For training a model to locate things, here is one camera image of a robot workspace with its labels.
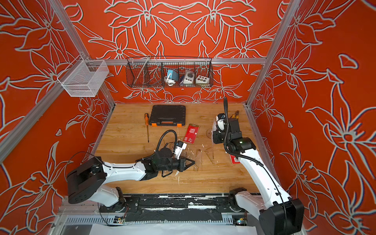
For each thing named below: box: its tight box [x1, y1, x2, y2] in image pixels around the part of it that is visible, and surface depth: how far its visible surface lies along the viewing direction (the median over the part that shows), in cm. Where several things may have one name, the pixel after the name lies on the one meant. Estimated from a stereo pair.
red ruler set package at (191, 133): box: [183, 123, 200, 145], surface depth 103 cm
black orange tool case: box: [148, 104, 187, 127], surface depth 109 cm
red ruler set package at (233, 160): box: [229, 153, 241, 165], surface depth 89 cm
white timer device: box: [183, 69, 195, 85], surface depth 93 cm
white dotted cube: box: [195, 74, 211, 84], surface depth 96 cm
